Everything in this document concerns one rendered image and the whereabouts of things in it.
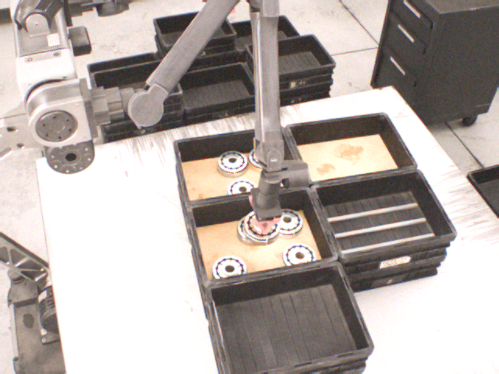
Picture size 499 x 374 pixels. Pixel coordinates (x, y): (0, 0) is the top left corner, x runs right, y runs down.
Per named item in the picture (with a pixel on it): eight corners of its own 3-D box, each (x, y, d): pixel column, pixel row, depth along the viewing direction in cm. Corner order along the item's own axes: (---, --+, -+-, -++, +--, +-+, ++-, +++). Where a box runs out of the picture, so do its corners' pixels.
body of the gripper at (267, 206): (272, 189, 158) (276, 171, 152) (281, 219, 151) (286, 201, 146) (249, 192, 156) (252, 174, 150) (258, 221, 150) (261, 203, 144)
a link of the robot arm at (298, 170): (256, 142, 147) (267, 149, 139) (297, 137, 150) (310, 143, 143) (258, 187, 151) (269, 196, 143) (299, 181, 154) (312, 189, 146)
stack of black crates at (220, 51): (169, 113, 326) (164, 47, 293) (157, 82, 345) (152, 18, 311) (235, 100, 336) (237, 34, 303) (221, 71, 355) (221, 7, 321)
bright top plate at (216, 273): (215, 287, 167) (215, 285, 166) (210, 259, 173) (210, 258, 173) (249, 282, 168) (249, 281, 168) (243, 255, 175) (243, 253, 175)
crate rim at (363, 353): (227, 388, 141) (227, 384, 139) (204, 289, 160) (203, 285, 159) (374, 354, 148) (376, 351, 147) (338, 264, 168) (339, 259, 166)
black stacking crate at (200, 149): (188, 227, 187) (186, 205, 178) (175, 164, 206) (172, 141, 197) (304, 209, 194) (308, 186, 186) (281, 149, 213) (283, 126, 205)
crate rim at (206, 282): (204, 289, 160) (203, 284, 159) (186, 209, 180) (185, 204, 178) (338, 264, 168) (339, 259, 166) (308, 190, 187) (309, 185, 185)
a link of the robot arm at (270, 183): (258, 165, 145) (264, 181, 141) (284, 161, 146) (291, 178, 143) (254, 183, 150) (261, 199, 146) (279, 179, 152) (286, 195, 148)
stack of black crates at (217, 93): (187, 160, 301) (184, 110, 276) (174, 124, 320) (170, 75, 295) (259, 144, 311) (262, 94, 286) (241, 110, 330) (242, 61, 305)
